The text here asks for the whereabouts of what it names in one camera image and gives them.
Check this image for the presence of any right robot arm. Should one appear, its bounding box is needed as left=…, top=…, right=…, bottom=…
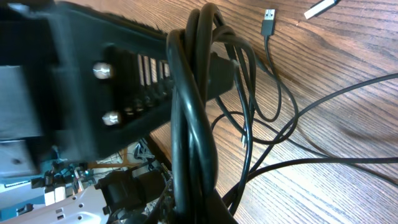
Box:
left=7, top=170, right=192, bottom=223

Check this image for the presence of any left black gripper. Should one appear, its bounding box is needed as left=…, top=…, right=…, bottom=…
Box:
left=1, top=2, right=63, bottom=184

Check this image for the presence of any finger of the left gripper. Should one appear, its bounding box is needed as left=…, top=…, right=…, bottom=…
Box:
left=52, top=1, right=236, bottom=161

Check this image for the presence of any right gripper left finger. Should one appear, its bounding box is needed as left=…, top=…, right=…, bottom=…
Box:
left=149, top=180, right=176, bottom=224

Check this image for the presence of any thin black USB cable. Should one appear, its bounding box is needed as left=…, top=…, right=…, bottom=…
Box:
left=211, top=8, right=398, bottom=215

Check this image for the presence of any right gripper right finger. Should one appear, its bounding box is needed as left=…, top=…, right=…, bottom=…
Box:
left=205, top=189, right=238, bottom=224

